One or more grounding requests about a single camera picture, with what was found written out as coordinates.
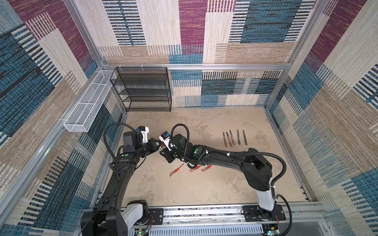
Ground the tan highlighter pen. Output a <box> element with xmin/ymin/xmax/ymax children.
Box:
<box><xmin>226</xmin><ymin>132</ymin><xmax>233</xmax><ymax>147</ymax></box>
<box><xmin>222</xmin><ymin>132</ymin><xmax>227</xmax><ymax>147</ymax></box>
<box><xmin>229</xmin><ymin>130</ymin><xmax>235</xmax><ymax>146</ymax></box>

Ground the tan highlighter pen top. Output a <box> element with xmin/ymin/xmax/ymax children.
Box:
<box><xmin>229</xmin><ymin>130</ymin><xmax>235</xmax><ymax>146</ymax></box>

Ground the dark green marker pen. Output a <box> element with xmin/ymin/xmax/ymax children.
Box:
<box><xmin>237</xmin><ymin>129</ymin><xmax>241</xmax><ymax>145</ymax></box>

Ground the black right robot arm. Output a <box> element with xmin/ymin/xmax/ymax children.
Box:
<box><xmin>159</xmin><ymin>124</ymin><xmax>287</xmax><ymax>212</ymax></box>

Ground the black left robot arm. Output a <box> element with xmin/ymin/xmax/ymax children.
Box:
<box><xmin>79</xmin><ymin>126</ymin><xmax>161</xmax><ymax>236</ymax></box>

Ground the red pen leftmost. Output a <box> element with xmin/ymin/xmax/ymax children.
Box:
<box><xmin>169</xmin><ymin>163</ymin><xmax>185</xmax><ymax>177</ymax></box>

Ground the red pen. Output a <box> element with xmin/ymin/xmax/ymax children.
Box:
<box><xmin>169</xmin><ymin>163</ymin><xmax>185</xmax><ymax>177</ymax></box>
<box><xmin>190</xmin><ymin>166</ymin><xmax>201</xmax><ymax>172</ymax></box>
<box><xmin>201</xmin><ymin>165</ymin><xmax>212</xmax><ymax>172</ymax></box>

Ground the red pen middle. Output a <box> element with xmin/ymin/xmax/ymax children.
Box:
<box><xmin>190</xmin><ymin>166</ymin><xmax>201</xmax><ymax>172</ymax></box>

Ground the red pen right lower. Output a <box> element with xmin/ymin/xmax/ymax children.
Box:
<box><xmin>201</xmin><ymin>165</ymin><xmax>212</xmax><ymax>172</ymax></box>

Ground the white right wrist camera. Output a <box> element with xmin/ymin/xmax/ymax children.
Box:
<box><xmin>159</xmin><ymin>131</ymin><xmax>172</xmax><ymax>151</ymax></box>

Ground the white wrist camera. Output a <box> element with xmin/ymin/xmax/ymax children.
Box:
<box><xmin>159</xmin><ymin>131</ymin><xmax>172</xmax><ymax>151</ymax></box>
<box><xmin>137</xmin><ymin>126</ymin><xmax>149</xmax><ymax>143</ymax></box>

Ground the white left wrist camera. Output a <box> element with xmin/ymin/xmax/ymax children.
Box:
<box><xmin>137</xmin><ymin>126</ymin><xmax>149</xmax><ymax>143</ymax></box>

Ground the black wire mesh shelf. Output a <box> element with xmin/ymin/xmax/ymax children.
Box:
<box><xmin>110</xmin><ymin>67</ymin><xmax>172</xmax><ymax>112</ymax></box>

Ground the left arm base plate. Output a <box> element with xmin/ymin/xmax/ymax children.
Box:
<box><xmin>132</xmin><ymin>208</ymin><xmax>164</xmax><ymax>228</ymax></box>

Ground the white wire mesh basket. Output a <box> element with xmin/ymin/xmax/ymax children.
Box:
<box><xmin>64</xmin><ymin>70</ymin><xmax>113</xmax><ymax>133</ymax></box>

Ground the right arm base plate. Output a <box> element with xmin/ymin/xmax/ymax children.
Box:
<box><xmin>240</xmin><ymin>205</ymin><xmax>286</xmax><ymax>222</ymax></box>

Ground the aluminium front rail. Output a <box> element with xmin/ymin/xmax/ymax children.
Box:
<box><xmin>127</xmin><ymin>199</ymin><xmax>331</xmax><ymax>236</ymax></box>

